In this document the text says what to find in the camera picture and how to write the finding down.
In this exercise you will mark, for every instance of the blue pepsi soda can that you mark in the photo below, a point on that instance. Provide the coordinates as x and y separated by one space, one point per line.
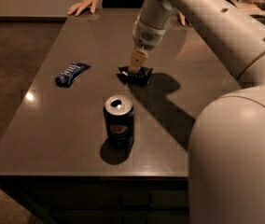
119 121

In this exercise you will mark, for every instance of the black chocolate rxbar wrapper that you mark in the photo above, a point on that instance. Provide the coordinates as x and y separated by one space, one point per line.
142 77

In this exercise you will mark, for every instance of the dark cabinet drawer front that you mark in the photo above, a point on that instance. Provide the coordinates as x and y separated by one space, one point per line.
114 201

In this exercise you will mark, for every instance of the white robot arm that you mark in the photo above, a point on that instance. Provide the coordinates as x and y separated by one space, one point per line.
226 151

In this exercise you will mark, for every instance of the person's left hand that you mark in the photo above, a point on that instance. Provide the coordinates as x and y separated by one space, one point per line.
183 20

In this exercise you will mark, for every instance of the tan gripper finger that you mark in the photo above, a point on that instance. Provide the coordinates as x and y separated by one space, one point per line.
138 58

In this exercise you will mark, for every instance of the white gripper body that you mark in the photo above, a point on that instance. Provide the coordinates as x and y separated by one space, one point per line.
147 35

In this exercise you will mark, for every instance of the person's right hand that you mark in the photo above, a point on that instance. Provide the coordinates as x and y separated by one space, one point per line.
77 8

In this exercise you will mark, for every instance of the blue blueberry rxbar wrapper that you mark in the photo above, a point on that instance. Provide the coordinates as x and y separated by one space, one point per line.
70 74

